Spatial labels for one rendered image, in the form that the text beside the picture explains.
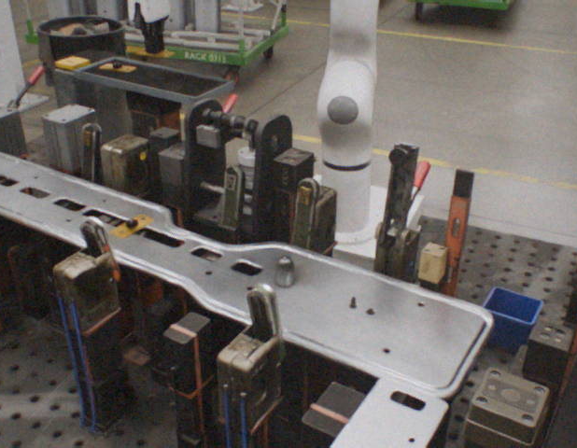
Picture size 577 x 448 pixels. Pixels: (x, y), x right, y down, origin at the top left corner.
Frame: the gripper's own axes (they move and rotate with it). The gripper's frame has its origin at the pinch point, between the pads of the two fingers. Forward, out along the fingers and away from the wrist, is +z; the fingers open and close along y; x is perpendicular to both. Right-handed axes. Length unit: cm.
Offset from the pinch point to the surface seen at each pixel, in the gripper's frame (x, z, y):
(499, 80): 43, 124, -407
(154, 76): -1.2, 8.0, -0.6
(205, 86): 13.3, 8.0, 1.4
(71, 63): -25.2, 8.0, -1.0
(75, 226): 6.1, 24.0, 41.7
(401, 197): 65, 11, 31
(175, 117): 3.8, 17.2, -0.3
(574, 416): 95, 21, 60
